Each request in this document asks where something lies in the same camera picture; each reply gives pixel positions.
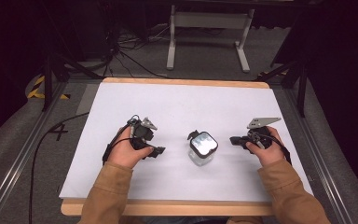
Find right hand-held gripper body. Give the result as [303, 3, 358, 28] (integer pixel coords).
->
[245, 117, 282, 150]

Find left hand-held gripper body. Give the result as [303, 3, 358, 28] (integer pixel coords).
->
[126, 114, 158, 151]

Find person's right hand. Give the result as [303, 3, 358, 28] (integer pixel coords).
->
[245, 125, 286, 168]

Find person's left hand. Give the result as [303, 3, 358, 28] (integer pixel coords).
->
[106, 125, 155, 170]

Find clear square jar with lid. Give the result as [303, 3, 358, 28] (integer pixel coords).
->
[186, 129, 219, 167]

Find white table mat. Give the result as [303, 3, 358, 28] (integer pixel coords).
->
[59, 81, 314, 203]

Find wooden table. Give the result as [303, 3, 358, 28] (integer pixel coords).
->
[60, 77, 274, 217]

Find black tripod stand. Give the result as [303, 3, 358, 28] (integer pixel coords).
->
[41, 46, 102, 112]
[255, 57, 309, 119]

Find yellow black floor tape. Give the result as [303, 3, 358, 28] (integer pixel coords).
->
[27, 75, 72, 101]

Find aluminium rail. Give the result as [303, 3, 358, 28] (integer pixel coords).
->
[0, 81, 68, 224]
[283, 88, 358, 224]

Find black floor cables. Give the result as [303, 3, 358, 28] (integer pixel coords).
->
[103, 22, 225, 79]

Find white metal stand frame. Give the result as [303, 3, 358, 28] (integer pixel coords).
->
[166, 4, 256, 74]

